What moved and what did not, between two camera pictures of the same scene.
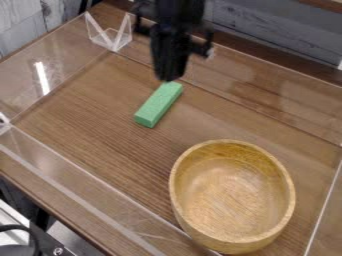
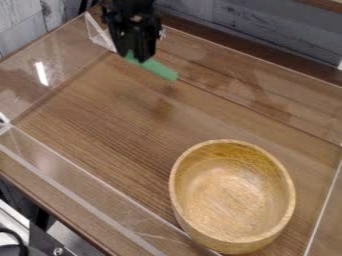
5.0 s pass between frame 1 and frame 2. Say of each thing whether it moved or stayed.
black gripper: moved
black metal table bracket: stayed
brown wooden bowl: stayed
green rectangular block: moved
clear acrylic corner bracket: stayed
